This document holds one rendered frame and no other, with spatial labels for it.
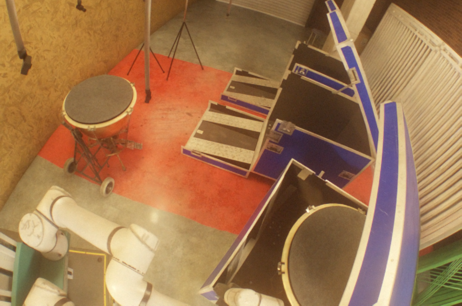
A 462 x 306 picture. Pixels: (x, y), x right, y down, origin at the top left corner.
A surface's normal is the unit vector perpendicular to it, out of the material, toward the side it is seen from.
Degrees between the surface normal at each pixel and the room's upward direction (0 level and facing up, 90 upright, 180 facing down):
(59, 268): 0
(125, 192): 0
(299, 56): 90
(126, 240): 28
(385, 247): 52
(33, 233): 9
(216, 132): 1
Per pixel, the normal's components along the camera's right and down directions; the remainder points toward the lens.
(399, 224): -0.52, -0.81
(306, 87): -0.29, 0.67
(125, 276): 0.44, -0.52
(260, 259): 0.21, -0.65
